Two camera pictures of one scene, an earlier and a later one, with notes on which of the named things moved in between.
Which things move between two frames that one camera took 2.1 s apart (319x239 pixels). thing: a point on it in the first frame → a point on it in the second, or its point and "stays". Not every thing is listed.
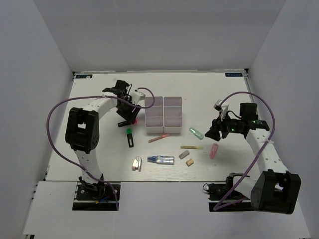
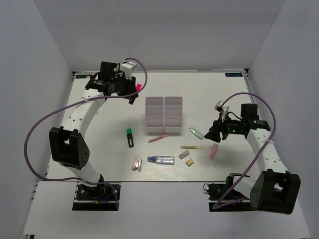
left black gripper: [129, 116] → [131, 84]
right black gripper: [214, 133] stays
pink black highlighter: [125, 123] → [138, 87]
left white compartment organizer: [154, 115] stays
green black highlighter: [129, 134] stays
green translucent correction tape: [196, 133] stays
